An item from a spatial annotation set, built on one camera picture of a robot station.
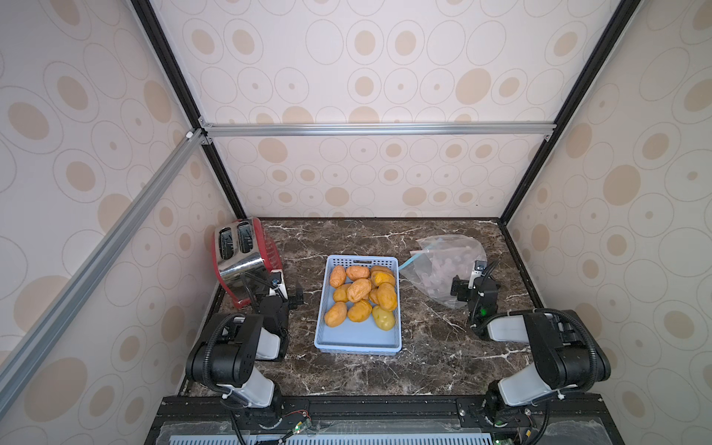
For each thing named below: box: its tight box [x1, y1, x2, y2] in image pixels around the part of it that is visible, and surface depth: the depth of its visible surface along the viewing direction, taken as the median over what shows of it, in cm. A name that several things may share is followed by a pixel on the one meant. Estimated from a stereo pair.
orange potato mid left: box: [333, 283, 350, 303], surface depth 93 cm
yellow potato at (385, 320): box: [371, 305, 395, 331], surface depth 88 cm
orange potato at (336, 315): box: [324, 301, 348, 328], surface depth 89 cm
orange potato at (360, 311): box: [347, 300, 373, 323], surface depth 90 cm
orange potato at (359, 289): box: [346, 278, 372, 304], surface depth 90 cm
